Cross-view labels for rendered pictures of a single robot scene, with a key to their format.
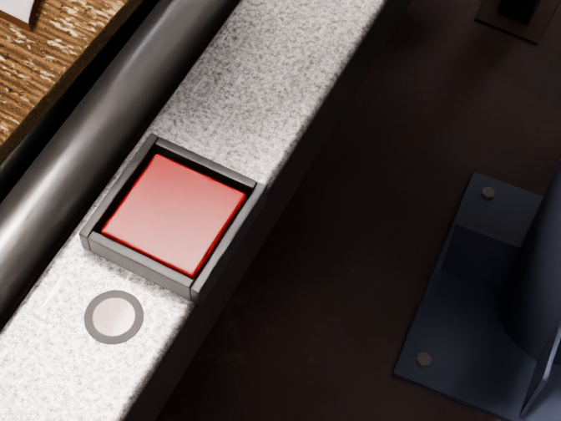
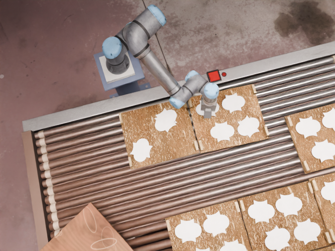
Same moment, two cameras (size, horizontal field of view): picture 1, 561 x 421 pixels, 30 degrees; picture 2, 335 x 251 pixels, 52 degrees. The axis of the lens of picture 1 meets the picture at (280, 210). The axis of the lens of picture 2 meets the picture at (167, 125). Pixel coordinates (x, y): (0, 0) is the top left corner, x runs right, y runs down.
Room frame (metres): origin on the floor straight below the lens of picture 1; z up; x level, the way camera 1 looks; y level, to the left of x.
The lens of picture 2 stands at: (1.01, 0.58, 2.92)
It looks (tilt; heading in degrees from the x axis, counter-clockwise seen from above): 74 degrees down; 238
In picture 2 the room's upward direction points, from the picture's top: 8 degrees counter-clockwise
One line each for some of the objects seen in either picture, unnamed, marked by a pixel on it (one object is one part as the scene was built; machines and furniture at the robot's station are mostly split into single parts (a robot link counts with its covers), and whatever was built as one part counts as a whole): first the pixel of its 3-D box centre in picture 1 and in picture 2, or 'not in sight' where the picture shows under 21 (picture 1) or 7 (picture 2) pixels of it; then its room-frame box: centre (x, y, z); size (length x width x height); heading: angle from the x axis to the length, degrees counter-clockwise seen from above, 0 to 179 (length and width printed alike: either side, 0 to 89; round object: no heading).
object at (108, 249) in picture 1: (174, 216); (214, 76); (0.29, 0.06, 0.92); 0.08 x 0.08 x 0.02; 64
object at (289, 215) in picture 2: not in sight; (283, 221); (0.59, 0.94, 0.94); 0.41 x 0.35 x 0.04; 154
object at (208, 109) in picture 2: not in sight; (208, 106); (0.49, 0.20, 1.05); 0.12 x 0.09 x 0.16; 44
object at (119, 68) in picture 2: not in sight; (116, 60); (0.69, -0.42, 0.95); 0.15 x 0.15 x 0.10
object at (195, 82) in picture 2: not in sight; (194, 83); (0.50, 0.09, 1.20); 0.11 x 0.11 x 0.08; 7
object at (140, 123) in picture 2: not in sight; (158, 132); (0.79, 0.11, 0.93); 0.41 x 0.35 x 0.02; 154
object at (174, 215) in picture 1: (174, 217); (214, 76); (0.29, 0.06, 0.92); 0.06 x 0.06 x 0.01; 64
